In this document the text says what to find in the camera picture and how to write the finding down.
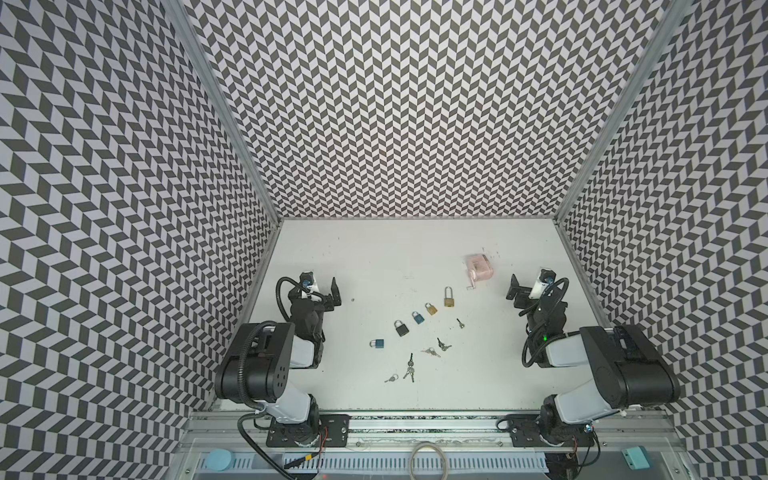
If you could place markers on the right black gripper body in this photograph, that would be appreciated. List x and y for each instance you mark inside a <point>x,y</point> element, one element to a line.
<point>527,295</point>

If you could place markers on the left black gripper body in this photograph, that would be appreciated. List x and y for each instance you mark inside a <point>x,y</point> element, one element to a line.
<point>327,302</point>

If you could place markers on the long shackle brass padlock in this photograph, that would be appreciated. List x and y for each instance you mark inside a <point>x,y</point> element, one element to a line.
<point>449,300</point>

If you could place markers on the black padlock with keys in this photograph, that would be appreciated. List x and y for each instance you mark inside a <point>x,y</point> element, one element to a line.
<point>401,328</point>

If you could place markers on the small brass padlock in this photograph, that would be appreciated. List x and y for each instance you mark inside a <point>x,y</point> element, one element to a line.
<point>431,308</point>

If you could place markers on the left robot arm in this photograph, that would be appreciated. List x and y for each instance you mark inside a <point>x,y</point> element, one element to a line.
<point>255,369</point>

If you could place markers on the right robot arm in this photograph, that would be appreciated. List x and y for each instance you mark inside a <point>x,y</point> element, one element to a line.
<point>626,369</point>

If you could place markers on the black padlock key set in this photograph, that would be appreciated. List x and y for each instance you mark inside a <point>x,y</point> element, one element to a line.
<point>410,371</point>

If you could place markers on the left teal device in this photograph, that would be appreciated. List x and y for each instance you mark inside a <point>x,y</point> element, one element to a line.
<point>219,460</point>

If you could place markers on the right teal box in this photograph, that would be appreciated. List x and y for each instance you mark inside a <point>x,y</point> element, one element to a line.
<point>636,458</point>

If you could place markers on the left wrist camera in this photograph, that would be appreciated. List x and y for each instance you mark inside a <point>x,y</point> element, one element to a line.
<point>307,285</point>

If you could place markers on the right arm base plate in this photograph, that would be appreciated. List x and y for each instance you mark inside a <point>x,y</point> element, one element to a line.
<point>528,430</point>

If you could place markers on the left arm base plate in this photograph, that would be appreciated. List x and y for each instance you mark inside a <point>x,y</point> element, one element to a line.
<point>331,428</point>

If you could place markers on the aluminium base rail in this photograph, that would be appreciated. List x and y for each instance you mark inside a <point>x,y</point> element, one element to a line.
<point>466,444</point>

